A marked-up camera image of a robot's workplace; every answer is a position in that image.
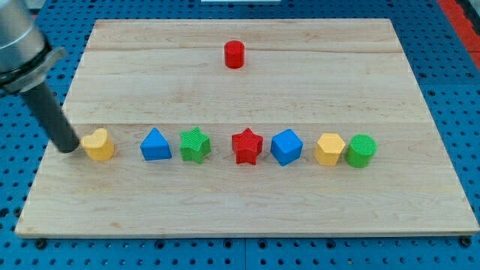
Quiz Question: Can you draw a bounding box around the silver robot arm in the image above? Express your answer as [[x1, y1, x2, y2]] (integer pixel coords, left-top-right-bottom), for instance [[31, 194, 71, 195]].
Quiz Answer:
[[1, 0, 80, 153]]

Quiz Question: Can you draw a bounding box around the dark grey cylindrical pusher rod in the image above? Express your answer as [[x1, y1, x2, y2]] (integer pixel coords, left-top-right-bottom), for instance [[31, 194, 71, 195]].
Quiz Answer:
[[20, 82, 80, 153]]

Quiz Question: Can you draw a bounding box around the yellow heart block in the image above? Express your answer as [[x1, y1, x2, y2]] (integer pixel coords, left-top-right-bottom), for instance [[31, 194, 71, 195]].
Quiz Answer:
[[80, 128, 115, 161]]

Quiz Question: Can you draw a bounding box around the green cylinder block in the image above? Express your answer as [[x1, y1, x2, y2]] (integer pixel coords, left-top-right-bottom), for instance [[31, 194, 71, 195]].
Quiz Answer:
[[345, 133, 377, 168]]

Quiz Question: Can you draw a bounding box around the light wooden board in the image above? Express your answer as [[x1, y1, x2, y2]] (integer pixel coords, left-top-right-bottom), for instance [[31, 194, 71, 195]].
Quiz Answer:
[[15, 19, 479, 239]]

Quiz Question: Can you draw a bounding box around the yellow hexagon block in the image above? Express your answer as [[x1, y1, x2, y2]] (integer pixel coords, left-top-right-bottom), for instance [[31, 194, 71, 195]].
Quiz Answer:
[[313, 133, 346, 167]]

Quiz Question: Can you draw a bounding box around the red star block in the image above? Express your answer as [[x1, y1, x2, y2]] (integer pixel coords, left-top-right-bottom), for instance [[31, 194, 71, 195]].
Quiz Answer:
[[232, 127, 263, 165]]

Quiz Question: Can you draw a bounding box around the blue cube block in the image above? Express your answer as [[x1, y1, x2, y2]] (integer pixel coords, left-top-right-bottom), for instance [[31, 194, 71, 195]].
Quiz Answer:
[[270, 129, 303, 167]]

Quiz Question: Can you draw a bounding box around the blue triangle block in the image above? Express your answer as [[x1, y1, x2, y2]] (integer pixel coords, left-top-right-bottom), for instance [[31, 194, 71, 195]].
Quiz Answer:
[[140, 127, 172, 161]]

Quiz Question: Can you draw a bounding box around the red cylinder block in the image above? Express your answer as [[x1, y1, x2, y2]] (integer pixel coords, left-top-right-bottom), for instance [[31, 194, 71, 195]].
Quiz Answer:
[[223, 40, 245, 69]]

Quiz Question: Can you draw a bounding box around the green star block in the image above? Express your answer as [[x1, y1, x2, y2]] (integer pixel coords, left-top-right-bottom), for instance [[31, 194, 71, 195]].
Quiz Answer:
[[179, 127, 211, 164]]

